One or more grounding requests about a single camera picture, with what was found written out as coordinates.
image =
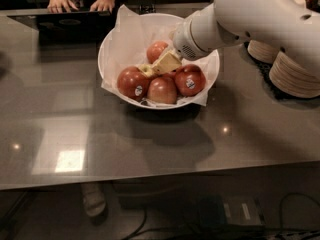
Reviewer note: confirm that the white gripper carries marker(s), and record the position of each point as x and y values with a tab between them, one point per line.
184	43

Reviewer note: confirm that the red apple with sticker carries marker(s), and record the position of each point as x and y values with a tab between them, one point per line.
132	83
189	80

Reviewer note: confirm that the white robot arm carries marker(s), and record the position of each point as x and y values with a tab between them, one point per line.
282	24

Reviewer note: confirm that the red apple at back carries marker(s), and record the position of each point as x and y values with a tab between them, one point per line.
155	50

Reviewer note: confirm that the small red middle apple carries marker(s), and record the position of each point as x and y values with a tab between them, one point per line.
170	74

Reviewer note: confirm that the yellow-green apple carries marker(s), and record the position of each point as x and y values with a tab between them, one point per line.
147	70

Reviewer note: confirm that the red apple front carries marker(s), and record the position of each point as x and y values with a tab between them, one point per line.
162	90

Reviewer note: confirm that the white bowl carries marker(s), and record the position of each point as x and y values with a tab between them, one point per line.
110	67

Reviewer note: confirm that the person's left hand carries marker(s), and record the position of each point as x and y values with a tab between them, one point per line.
103	5

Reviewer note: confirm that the person's right hand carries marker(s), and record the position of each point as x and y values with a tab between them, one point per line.
60	6

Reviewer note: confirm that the white paper liner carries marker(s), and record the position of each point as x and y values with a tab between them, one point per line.
130	40

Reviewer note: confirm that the black laptop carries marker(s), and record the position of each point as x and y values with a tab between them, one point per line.
75	26

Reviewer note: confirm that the back paper plate stack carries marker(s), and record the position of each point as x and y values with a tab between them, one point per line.
262	51

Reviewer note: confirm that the paper plate stack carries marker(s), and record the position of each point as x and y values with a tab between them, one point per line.
262	51
291	78

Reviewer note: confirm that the black rubber mat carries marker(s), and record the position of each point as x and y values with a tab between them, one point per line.
264	69

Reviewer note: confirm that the front paper plate stack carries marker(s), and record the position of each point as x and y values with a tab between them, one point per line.
291	78

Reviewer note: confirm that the foot in grey sock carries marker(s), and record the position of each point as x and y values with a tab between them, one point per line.
93	199

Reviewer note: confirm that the grey box on floor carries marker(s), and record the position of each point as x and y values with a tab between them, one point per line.
243	211

